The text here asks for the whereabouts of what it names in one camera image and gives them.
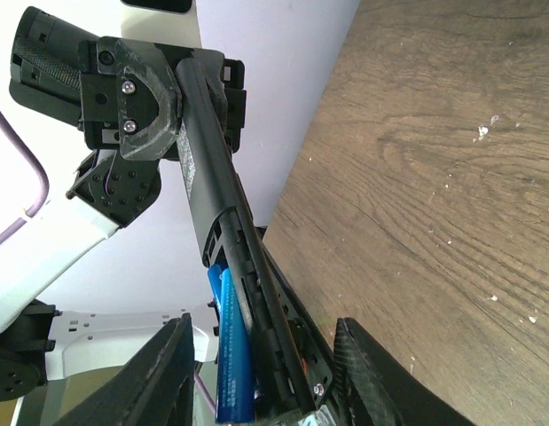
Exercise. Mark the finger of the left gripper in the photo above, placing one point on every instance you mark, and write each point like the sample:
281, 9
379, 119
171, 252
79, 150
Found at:
225, 79

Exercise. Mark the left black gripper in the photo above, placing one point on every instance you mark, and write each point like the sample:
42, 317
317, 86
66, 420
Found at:
45, 78

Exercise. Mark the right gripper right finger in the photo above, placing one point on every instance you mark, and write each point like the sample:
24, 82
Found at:
372, 388

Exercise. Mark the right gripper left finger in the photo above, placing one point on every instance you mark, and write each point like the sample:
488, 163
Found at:
154, 388

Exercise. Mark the blue battery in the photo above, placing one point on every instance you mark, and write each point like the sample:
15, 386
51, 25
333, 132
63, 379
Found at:
215, 273
235, 393

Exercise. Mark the black remote control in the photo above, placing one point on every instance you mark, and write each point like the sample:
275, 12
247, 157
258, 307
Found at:
225, 231

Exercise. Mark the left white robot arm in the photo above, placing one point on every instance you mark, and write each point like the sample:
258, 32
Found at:
109, 193

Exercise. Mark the black aluminium front rail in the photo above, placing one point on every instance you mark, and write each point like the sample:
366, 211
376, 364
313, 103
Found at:
316, 355

